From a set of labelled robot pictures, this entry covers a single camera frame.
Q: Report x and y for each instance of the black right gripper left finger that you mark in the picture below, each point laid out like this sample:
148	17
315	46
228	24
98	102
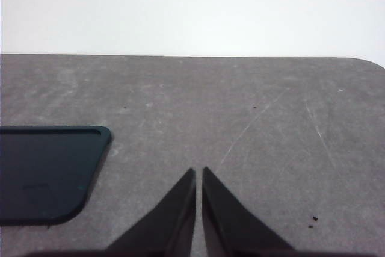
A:
168	227

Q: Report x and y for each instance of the dark green rectangular tray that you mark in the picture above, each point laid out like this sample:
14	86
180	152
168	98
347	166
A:
45	172

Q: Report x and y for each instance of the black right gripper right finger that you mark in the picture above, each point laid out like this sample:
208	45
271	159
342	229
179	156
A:
228	227

